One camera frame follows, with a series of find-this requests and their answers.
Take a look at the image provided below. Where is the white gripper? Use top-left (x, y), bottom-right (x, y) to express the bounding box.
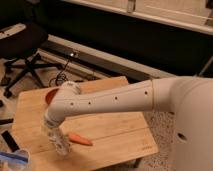
top-left (44, 114), bottom-right (64, 129)

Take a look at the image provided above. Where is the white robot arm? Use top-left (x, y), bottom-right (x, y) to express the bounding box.
top-left (44, 76), bottom-right (213, 171)

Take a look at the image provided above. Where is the red bowl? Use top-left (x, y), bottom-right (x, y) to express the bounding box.
top-left (45, 88), bottom-right (58, 105)

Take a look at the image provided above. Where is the orange carrot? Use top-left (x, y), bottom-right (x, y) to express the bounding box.
top-left (68, 133), bottom-right (92, 146)

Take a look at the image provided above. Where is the black flat device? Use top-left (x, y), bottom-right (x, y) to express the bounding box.
top-left (2, 131), bottom-right (19, 152)

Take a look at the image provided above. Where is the blue white plastic bag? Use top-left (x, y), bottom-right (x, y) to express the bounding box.
top-left (0, 150), bottom-right (30, 171)

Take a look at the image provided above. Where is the wooden cutting board table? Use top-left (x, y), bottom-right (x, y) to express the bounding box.
top-left (13, 77), bottom-right (158, 171)

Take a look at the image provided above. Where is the black office chair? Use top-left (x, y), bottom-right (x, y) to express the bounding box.
top-left (0, 22), bottom-right (62, 98)

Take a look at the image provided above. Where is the black cable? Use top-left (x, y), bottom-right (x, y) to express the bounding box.
top-left (48, 51), bottom-right (76, 88)

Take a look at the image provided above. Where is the metal floor rail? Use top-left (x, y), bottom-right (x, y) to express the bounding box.
top-left (42, 35), bottom-right (174, 81)

